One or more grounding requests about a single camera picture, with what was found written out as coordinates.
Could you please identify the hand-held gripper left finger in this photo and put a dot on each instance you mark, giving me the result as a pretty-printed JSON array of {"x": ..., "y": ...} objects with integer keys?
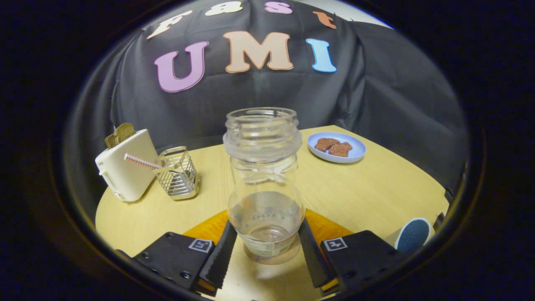
[{"x": 219, "y": 259}]

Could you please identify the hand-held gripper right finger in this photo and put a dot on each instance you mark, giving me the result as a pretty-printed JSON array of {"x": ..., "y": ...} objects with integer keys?
[{"x": 313, "y": 259}]

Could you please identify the clear glass juice bottle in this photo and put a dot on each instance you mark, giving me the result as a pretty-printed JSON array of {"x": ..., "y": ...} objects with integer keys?
[{"x": 263, "y": 138}]

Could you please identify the wooden table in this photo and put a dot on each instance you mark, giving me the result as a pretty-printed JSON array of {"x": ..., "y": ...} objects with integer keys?
[{"x": 355, "y": 196}]

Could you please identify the brown bread piece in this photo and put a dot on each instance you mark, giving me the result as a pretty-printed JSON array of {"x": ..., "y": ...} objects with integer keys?
[
  {"x": 324, "y": 144},
  {"x": 340, "y": 149}
]

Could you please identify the light blue plate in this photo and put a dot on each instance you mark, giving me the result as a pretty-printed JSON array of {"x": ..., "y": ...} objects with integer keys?
[{"x": 357, "y": 150}]

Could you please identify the white toaster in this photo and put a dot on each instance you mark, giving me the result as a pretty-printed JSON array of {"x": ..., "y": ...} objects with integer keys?
[{"x": 125, "y": 179}]

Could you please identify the red striped straw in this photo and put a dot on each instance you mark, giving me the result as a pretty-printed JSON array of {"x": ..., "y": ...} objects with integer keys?
[{"x": 140, "y": 161}]

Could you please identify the toast slices in toaster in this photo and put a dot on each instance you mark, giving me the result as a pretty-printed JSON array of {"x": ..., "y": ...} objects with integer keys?
[{"x": 121, "y": 133}]

